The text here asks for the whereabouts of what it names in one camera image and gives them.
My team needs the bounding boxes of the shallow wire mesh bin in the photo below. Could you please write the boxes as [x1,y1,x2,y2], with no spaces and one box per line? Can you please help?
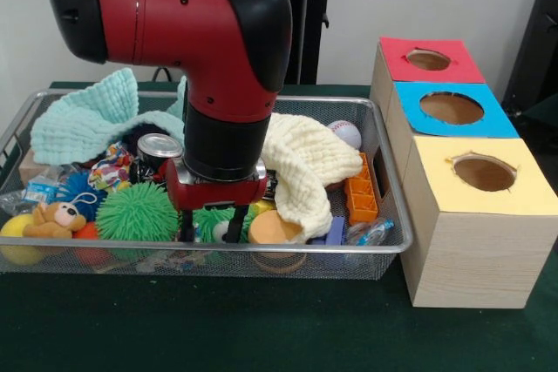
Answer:
[0,89,414,281]

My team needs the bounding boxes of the mint green waffle cloth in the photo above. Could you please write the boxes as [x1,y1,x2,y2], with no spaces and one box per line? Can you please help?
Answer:
[29,67,188,165]

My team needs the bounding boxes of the clear plastic packet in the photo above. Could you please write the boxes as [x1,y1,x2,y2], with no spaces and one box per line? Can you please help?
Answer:
[346,217,396,247]

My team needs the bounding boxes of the orange plastic building block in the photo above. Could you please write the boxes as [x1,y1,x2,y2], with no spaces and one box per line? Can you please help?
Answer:
[344,152,379,225]

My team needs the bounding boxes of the colourful patterned fabric bundle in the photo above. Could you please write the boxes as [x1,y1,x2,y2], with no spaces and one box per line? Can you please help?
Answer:
[88,141,135,193]

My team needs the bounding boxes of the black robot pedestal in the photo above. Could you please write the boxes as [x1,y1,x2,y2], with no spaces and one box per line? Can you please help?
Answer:
[167,0,352,85]

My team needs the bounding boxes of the dark green side tablecloth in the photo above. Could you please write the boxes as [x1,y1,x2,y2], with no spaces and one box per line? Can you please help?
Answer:
[518,97,558,158]

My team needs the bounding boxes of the white baseball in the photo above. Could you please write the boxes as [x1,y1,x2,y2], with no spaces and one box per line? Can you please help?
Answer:
[326,120,363,151]

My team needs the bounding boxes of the green spiky rubber ball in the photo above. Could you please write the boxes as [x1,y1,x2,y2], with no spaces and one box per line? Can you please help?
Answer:
[94,182,180,242]

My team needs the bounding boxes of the small brown teddy bear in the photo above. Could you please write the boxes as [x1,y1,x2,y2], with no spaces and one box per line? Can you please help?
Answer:
[22,200,87,239]

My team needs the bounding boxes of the cream yellow waffle cloth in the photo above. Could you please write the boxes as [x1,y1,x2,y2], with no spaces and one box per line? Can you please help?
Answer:
[261,112,365,245]

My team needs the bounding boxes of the green spiky ball with eyes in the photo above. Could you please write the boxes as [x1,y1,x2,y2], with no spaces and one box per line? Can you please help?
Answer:
[191,206,256,243]

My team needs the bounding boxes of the tan toy burger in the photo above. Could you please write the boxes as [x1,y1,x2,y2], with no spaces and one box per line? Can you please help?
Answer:
[248,209,302,246]

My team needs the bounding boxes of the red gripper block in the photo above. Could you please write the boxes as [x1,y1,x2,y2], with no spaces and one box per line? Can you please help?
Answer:
[164,158,269,245]

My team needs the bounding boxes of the black drink can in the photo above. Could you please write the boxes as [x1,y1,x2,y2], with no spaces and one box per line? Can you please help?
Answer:
[135,132,185,172]

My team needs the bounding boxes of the black monitor on stand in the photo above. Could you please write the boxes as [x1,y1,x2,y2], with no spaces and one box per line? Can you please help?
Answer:
[500,0,558,105]

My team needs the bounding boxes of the plain yellow foam ball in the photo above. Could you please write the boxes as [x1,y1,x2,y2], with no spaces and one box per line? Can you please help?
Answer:
[0,213,44,265]

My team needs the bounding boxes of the wooden box with three holes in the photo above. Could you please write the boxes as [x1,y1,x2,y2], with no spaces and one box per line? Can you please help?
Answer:
[369,37,558,308]

